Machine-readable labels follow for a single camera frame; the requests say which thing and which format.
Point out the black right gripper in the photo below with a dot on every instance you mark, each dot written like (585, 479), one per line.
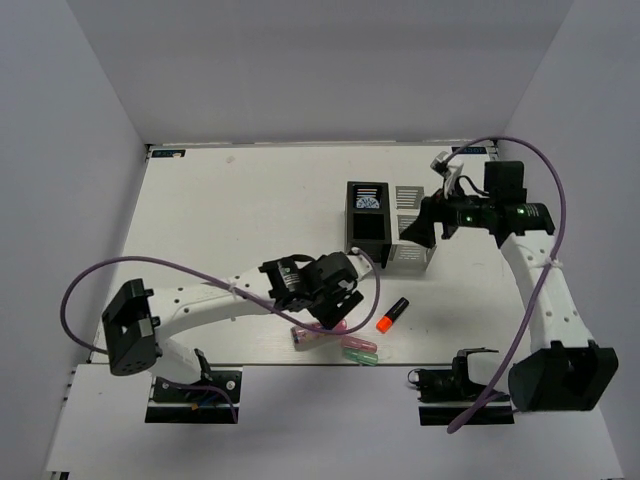
(433, 208)

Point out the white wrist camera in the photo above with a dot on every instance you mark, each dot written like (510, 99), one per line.
(361, 263)
(449, 169)

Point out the green translucent eraser case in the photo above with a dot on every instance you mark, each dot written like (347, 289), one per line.
(360, 357)

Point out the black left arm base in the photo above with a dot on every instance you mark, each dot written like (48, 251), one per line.
(213, 400)

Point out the left blue table label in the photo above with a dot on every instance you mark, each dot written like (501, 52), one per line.
(168, 153)

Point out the blue table label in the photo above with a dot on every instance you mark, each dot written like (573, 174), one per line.
(471, 150)
(168, 153)

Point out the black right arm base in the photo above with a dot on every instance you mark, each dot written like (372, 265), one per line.
(445, 392)

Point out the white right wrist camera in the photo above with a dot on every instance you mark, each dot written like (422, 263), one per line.
(449, 169)

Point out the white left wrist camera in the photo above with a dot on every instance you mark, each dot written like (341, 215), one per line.
(361, 263)

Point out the white slotted organizer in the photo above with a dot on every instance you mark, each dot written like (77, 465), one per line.
(406, 257)

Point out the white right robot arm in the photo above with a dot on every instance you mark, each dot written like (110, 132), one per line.
(566, 369)

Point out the pink translucent eraser case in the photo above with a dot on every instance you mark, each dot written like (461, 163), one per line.
(358, 344)

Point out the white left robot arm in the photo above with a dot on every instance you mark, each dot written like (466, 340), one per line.
(140, 324)

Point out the pink cap crayon bottle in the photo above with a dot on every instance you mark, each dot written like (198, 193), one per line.
(304, 339)

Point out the blue white round tub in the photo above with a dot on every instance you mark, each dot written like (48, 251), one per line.
(367, 203)

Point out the orange cap black highlighter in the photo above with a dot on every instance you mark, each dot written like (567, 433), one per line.
(391, 316)

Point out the black slotted organizer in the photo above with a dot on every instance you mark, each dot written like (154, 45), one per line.
(368, 230)

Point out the right blue table label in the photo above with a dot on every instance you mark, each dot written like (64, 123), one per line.
(471, 150)

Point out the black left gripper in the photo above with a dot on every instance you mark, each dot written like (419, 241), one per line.
(322, 312)

